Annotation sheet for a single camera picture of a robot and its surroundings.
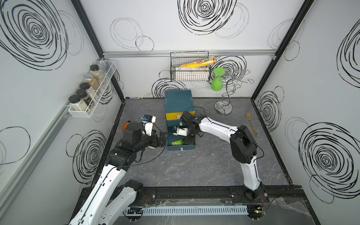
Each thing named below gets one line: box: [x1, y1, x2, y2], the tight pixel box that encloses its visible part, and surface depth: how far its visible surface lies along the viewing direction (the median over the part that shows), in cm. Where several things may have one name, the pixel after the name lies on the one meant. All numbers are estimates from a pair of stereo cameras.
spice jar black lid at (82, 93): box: [75, 88, 88, 98], surface depth 65 cm
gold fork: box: [246, 112, 259, 137], surface depth 111 cm
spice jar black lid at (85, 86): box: [79, 82, 91, 90], surface depth 68 cm
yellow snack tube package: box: [179, 57, 217, 69], surface depth 88 cm
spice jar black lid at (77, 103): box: [68, 94, 88, 112], surface depth 63 cm
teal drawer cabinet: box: [165, 89, 196, 140], surface depth 90 cm
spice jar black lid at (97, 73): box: [90, 64, 104, 86], surface depth 77 cm
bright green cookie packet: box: [171, 139, 183, 146], surface depth 93 cm
